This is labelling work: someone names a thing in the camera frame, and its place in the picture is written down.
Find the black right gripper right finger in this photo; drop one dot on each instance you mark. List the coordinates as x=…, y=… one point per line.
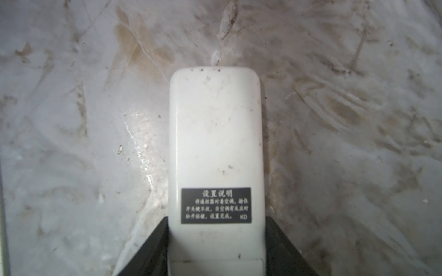
x=283, y=259

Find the white battery cover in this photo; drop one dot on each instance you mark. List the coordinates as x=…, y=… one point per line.
x=217, y=268

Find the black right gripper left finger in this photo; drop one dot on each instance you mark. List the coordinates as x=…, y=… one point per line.
x=151, y=259

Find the white red remote control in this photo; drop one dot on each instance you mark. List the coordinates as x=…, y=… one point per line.
x=216, y=166

